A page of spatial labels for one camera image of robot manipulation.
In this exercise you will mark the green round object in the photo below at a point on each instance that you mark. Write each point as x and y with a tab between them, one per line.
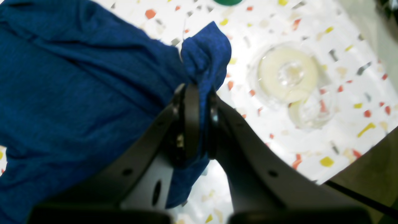
228	2

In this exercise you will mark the navy blue t-shirt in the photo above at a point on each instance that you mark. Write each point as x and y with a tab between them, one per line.
79	86

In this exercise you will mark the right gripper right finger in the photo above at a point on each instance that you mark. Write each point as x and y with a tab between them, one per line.
264	189

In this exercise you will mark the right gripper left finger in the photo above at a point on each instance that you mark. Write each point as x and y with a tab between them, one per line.
134	188

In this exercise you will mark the clear glass jar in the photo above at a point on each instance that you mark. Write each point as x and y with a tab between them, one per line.
290	74

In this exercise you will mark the terrazzo pattern table cover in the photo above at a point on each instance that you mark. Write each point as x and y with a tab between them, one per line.
364	114

